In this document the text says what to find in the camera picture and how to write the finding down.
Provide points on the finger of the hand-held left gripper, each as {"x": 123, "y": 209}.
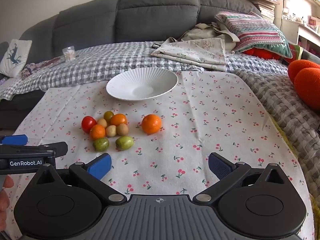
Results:
{"x": 13, "y": 140}
{"x": 58, "y": 148}

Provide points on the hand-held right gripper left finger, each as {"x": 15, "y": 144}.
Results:
{"x": 100, "y": 167}

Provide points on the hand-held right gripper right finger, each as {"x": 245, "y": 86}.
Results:
{"x": 220, "y": 166}

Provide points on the green jujube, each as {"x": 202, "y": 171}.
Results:
{"x": 101, "y": 144}

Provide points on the green tomato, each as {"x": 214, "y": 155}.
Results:
{"x": 124, "y": 143}

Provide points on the brown longan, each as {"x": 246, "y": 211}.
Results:
{"x": 122, "y": 129}
{"x": 111, "y": 131}
{"x": 102, "y": 123}

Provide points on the red tomato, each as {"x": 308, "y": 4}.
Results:
{"x": 88, "y": 124}

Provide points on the yellow-green tomato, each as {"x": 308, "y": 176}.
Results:
{"x": 108, "y": 115}

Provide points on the large mandarin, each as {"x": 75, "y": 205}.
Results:
{"x": 151, "y": 123}

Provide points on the white ribbed bowl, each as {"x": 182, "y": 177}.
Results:
{"x": 140, "y": 85}

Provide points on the person's left hand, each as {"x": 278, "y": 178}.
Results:
{"x": 5, "y": 182}

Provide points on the cherry print cloth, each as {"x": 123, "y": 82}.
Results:
{"x": 200, "y": 120}

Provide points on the purple floral cloth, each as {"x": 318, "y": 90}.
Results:
{"x": 30, "y": 71}

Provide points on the white deer print pillow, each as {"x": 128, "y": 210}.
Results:
{"x": 13, "y": 57}

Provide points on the dark red packet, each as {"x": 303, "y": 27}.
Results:
{"x": 51, "y": 62}

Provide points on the grey woven blanket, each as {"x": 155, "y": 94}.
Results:
{"x": 287, "y": 105}

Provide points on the clear toothpick box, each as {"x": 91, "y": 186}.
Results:
{"x": 68, "y": 54}

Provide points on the grey checked blanket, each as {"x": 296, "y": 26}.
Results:
{"x": 100, "y": 60}

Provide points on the folded floral cloth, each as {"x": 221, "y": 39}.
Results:
{"x": 195, "y": 52}

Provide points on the red fuzzy cushion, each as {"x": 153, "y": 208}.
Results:
{"x": 260, "y": 54}

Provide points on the orange plush toy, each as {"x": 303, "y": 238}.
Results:
{"x": 307, "y": 82}

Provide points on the beige canvas bag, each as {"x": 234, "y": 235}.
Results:
{"x": 200, "y": 32}

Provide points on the striped patterned pillow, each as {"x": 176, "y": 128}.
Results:
{"x": 252, "y": 33}

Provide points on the red green printed bag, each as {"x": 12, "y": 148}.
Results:
{"x": 296, "y": 52}

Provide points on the dark grey sofa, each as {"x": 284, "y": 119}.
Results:
{"x": 150, "y": 17}

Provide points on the white shelf unit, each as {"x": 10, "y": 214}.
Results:
{"x": 305, "y": 30}

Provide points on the stack of magazines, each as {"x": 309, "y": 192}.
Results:
{"x": 262, "y": 2}

